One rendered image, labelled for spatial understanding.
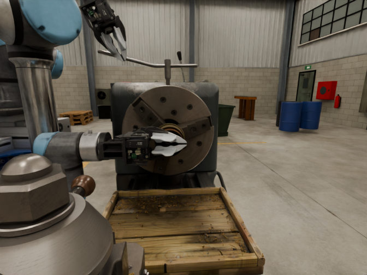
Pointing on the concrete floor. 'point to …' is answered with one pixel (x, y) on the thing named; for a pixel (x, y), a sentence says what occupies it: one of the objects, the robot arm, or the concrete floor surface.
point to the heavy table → (246, 107)
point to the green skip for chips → (224, 119)
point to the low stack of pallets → (78, 117)
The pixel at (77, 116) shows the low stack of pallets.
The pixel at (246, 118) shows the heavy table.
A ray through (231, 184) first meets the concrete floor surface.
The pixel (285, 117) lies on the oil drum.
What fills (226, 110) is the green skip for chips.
